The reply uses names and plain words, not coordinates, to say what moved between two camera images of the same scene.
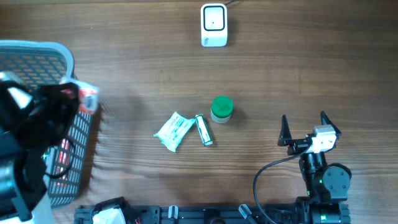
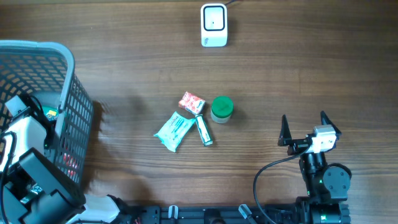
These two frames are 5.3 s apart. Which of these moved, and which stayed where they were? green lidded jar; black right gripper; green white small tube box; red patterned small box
Moved: red patterned small box
Stayed: black right gripper; green white small tube box; green lidded jar
